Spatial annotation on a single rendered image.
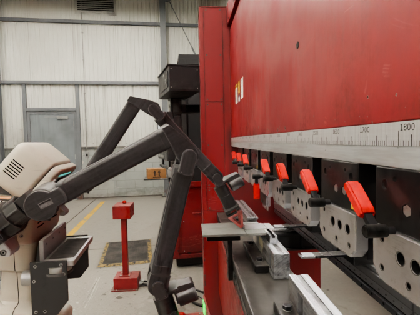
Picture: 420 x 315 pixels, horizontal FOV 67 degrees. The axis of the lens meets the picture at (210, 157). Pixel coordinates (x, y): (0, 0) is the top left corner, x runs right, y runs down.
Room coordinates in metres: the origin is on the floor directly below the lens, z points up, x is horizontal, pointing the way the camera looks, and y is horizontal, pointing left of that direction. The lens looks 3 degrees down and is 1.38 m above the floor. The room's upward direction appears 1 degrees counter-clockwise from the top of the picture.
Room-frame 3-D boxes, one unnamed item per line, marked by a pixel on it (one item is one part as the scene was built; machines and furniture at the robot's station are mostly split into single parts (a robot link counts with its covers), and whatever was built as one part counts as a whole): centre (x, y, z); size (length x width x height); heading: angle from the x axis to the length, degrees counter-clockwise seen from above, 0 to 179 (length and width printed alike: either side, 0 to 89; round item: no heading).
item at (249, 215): (1.92, -0.21, 0.92); 0.50 x 0.06 x 0.10; 3
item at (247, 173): (1.60, -0.22, 1.26); 0.15 x 0.09 x 0.17; 3
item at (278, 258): (1.32, -0.24, 0.92); 0.39 x 0.06 x 0.10; 3
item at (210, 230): (1.36, -0.09, 1.00); 0.26 x 0.18 x 0.01; 93
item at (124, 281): (2.96, 0.83, 0.41); 0.25 x 0.20 x 0.83; 93
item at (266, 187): (1.20, -0.25, 1.26); 0.15 x 0.09 x 0.17; 3
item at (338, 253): (1.02, -0.42, 1.01); 0.26 x 0.12 x 0.05; 93
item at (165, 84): (2.60, 0.25, 1.53); 0.51 x 0.25 x 0.85; 18
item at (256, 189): (1.21, -0.18, 1.20); 0.04 x 0.02 x 0.10; 93
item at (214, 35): (2.35, -0.36, 1.15); 0.85 x 0.25 x 2.30; 93
